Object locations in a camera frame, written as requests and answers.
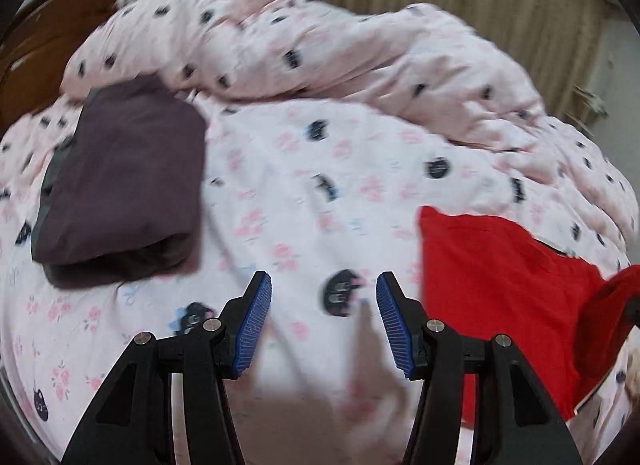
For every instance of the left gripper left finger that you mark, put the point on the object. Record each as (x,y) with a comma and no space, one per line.
(129,419)

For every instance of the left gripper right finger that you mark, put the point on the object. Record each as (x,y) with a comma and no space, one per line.
(516,421)

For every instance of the red white basketball jersey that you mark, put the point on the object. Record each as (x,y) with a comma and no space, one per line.
(487,275)

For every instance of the folded dark purple garment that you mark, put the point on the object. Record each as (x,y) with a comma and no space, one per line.
(120,200)

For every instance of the pink cat print duvet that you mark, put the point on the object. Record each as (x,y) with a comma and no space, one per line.
(326,132)

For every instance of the dark wooden headboard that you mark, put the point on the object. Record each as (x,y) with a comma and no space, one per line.
(35,49)

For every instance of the white wire shelf rack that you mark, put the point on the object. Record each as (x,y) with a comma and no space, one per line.
(585,109)

